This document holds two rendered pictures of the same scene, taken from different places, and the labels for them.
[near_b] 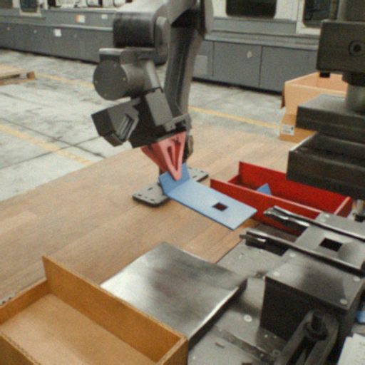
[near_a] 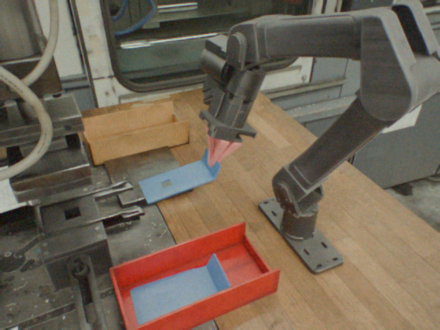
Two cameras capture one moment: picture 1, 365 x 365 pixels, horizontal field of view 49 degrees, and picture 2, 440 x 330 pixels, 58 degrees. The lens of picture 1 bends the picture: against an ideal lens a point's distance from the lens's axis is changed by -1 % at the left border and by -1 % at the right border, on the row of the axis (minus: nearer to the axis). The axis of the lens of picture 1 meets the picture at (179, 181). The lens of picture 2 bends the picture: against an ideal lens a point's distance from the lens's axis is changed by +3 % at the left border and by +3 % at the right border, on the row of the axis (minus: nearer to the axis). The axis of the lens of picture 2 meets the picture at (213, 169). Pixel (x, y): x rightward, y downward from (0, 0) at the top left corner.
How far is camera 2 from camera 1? 107 cm
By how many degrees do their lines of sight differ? 94
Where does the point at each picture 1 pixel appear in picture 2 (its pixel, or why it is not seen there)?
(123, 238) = (222, 177)
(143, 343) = (117, 152)
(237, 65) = not seen: outside the picture
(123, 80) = (202, 60)
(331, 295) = not seen: hidden behind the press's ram
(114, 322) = (136, 146)
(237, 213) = (152, 189)
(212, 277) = (137, 190)
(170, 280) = (151, 173)
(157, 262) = not seen: hidden behind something
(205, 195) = (185, 179)
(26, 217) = (280, 144)
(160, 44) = (231, 56)
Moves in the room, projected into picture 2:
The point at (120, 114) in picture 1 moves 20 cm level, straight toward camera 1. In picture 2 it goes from (208, 84) to (119, 70)
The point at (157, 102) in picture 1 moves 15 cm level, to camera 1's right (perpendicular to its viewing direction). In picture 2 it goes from (218, 98) to (174, 137)
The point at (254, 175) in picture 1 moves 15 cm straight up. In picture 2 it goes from (256, 284) to (262, 218)
